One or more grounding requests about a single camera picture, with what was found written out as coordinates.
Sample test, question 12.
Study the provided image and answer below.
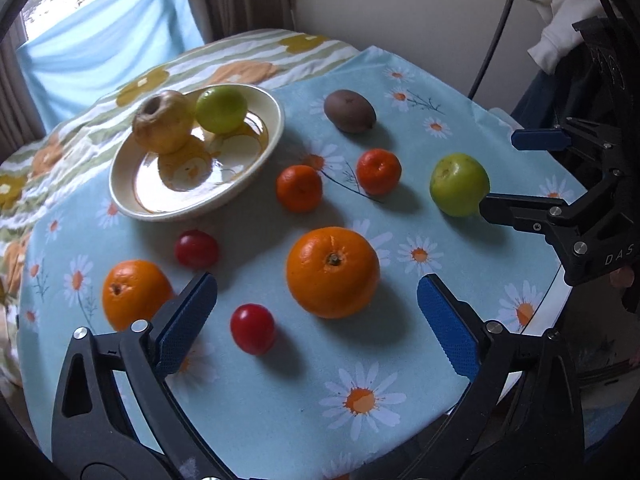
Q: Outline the dark blue cloth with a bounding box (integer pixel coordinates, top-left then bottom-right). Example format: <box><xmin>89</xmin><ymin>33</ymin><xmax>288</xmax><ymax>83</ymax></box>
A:
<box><xmin>509</xmin><ymin>69</ymin><xmax>571</xmax><ymax>128</ymax></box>

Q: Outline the mandarin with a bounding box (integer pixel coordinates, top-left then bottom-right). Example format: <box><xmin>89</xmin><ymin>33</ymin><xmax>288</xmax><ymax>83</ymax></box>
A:
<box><xmin>356</xmin><ymin>148</ymin><xmax>403</xmax><ymax>197</ymax></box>
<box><xmin>276</xmin><ymin>164</ymin><xmax>324</xmax><ymax>213</ymax></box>

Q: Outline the white garment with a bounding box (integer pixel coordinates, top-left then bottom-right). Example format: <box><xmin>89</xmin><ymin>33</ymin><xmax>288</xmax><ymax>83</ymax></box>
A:
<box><xmin>517</xmin><ymin>0</ymin><xmax>618</xmax><ymax>73</ymax></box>

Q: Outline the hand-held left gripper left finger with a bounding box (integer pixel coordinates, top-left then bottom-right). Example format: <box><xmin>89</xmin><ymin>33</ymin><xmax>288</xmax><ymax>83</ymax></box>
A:
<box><xmin>51</xmin><ymin>272</ymin><xmax>236</xmax><ymax>480</ymax></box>

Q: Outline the light blue curtain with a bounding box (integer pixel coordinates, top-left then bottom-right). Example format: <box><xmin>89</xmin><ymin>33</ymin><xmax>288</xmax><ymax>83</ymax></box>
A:
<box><xmin>17</xmin><ymin>0</ymin><xmax>206</xmax><ymax>133</ymax></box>

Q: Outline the person's right hand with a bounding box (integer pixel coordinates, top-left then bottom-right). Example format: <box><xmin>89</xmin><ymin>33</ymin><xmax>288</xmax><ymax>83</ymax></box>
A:
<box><xmin>609</xmin><ymin>264</ymin><xmax>637</xmax><ymax>291</ymax></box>

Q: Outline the brown kiwi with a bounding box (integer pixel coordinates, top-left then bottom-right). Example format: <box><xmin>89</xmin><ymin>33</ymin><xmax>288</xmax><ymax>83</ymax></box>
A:
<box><xmin>323</xmin><ymin>89</ymin><xmax>377</xmax><ymax>135</ymax></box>

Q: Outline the striped floral blanket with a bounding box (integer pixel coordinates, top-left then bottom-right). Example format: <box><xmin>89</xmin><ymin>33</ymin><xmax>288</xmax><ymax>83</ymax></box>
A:
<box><xmin>0</xmin><ymin>29</ymin><xmax>366</xmax><ymax>396</ymax></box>

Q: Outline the green apple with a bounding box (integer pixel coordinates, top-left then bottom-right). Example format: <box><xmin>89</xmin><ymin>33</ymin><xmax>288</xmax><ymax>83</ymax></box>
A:
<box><xmin>430</xmin><ymin>153</ymin><xmax>491</xmax><ymax>218</ymax></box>
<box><xmin>195</xmin><ymin>85</ymin><xmax>249</xmax><ymax>135</ymax></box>

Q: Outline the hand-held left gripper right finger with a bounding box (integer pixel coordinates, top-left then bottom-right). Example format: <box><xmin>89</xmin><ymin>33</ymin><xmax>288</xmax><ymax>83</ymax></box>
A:
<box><xmin>416</xmin><ymin>273</ymin><xmax>586</xmax><ymax>480</ymax></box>

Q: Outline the brownish yellow apple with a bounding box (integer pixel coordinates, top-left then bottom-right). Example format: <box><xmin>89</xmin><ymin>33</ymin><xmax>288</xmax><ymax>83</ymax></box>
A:
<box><xmin>131</xmin><ymin>90</ymin><xmax>196</xmax><ymax>155</ymax></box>

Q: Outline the cream ceramic bowl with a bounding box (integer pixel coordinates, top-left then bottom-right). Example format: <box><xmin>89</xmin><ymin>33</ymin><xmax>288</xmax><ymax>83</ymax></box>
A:
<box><xmin>108</xmin><ymin>83</ymin><xmax>286</xmax><ymax>222</ymax></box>

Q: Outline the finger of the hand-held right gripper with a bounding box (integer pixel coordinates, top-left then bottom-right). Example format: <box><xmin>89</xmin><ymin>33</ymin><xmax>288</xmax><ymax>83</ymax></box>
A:
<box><xmin>479</xmin><ymin>192</ymin><xmax>581</xmax><ymax>247</ymax></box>
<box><xmin>511</xmin><ymin>117</ymin><xmax>626</xmax><ymax>175</ymax></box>

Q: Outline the orange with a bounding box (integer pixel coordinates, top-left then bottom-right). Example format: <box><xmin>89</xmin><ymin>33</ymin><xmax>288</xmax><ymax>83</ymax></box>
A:
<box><xmin>102</xmin><ymin>259</ymin><xmax>175</xmax><ymax>332</ymax></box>
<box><xmin>285</xmin><ymin>226</ymin><xmax>381</xmax><ymax>320</ymax></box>

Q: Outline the light blue daisy tablecloth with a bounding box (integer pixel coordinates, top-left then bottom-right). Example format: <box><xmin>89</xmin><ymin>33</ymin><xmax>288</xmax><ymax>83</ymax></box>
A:
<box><xmin>15</xmin><ymin>45</ymin><xmax>588</xmax><ymax>480</ymax></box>

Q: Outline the red tomato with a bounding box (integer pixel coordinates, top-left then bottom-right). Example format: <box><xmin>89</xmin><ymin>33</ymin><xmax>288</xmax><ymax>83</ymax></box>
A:
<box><xmin>174</xmin><ymin>229</ymin><xmax>220</xmax><ymax>270</ymax></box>
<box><xmin>230</xmin><ymin>303</ymin><xmax>277</xmax><ymax>356</ymax></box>

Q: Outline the black cable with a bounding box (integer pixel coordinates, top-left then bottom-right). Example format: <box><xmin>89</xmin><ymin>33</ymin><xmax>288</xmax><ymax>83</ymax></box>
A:
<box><xmin>467</xmin><ymin>0</ymin><xmax>522</xmax><ymax>102</ymax></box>

